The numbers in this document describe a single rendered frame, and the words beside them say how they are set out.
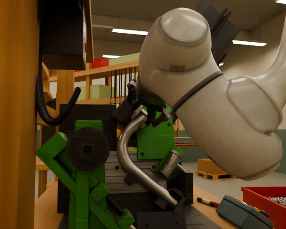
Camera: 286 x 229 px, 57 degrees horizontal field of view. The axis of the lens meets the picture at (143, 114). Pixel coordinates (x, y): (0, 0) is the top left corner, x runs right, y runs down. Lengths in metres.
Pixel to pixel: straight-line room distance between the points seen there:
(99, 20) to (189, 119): 7.97
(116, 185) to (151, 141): 0.16
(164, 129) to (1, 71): 0.47
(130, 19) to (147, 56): 8.09
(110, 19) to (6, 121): 7.90
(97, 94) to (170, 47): 3.65
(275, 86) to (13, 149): 0.47
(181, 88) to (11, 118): 0.33
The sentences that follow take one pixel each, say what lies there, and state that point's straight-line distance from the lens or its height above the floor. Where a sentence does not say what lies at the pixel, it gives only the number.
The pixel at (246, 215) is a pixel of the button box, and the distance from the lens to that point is 0.77.
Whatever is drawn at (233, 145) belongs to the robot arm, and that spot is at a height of 1.13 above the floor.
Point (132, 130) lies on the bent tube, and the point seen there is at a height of 1.16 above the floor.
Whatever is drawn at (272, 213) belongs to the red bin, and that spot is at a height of 0.88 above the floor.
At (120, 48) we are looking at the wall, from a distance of 10.35.
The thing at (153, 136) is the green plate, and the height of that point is 1.14.
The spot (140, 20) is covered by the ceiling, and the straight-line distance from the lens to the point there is 8.57.
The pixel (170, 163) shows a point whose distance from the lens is 0.75.
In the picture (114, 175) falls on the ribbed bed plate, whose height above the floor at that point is 1.03.
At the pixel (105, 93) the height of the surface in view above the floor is 1.74.
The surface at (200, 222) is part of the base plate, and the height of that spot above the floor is 0.90.
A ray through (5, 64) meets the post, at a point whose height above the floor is 1.28.
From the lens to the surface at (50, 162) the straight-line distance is 0.50.
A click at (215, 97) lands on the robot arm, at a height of 1.20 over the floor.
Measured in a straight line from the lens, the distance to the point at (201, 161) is 7.22.
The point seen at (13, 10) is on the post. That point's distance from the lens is 0.61.
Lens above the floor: 1.15
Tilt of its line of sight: 4 degrees up
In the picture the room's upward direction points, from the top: straight up
